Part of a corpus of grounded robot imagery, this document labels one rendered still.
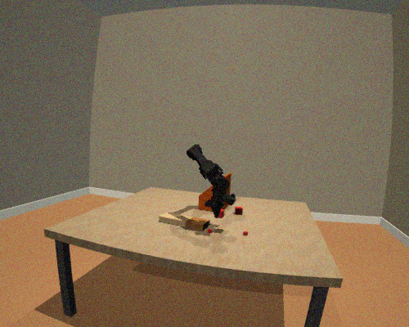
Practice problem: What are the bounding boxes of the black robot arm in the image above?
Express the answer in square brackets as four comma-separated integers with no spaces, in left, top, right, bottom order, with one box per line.
[187,144,236,205]

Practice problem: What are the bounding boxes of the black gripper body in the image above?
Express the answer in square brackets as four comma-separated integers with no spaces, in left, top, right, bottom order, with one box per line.
[205,187,226,208]

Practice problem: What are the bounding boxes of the pale yellow flat board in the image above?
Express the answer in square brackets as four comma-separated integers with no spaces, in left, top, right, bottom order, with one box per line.
[159,213,193,226]

